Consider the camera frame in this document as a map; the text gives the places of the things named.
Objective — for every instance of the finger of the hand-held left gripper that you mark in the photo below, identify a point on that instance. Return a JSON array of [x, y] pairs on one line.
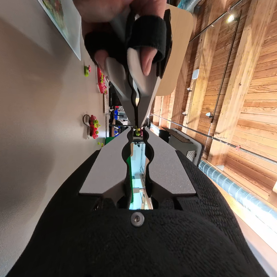
[[124, 97], [149, 95]]

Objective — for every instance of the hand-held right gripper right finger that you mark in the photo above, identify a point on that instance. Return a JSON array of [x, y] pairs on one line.
[[171, 173]]

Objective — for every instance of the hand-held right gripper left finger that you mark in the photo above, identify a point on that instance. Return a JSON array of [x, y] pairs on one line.
[[106, 173]]

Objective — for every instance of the lime green lego piece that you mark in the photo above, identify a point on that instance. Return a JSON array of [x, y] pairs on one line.
[[137, 130]]

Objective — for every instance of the red lego build with flowers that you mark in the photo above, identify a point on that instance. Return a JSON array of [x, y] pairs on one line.
[[94, 127], [101, 80]]

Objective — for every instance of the lime and pink lego flower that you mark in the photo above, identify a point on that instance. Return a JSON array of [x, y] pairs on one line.
[[87, 70]]

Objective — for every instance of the lego instruction booklet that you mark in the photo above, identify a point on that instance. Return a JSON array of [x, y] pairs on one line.
[[62, 23]]

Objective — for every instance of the person's left hand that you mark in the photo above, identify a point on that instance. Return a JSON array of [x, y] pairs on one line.
[[103, 9]]

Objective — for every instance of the light wood panel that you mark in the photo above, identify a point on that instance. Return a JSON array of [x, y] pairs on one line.
[[179, 49]]

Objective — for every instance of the blue plastic bin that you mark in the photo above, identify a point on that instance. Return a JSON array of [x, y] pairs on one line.
[[116, 113]]

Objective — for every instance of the grey vented case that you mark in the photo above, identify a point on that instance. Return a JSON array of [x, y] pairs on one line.
[[184, 147]]

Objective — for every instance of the grey metal pipe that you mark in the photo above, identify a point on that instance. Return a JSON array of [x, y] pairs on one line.
[[225, 142]]

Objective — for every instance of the black conduit pipe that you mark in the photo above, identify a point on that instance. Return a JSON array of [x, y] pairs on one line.
[[226, 65]]

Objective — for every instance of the ceiling spot light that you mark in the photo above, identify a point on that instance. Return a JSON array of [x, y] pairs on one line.
[[230, 18]]

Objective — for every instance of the white wall device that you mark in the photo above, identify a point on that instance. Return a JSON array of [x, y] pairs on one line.
[[195, 74]]

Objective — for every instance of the silver ventilation duct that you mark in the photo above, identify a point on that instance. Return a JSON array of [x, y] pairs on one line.
[[190, 4], [233, 190]]

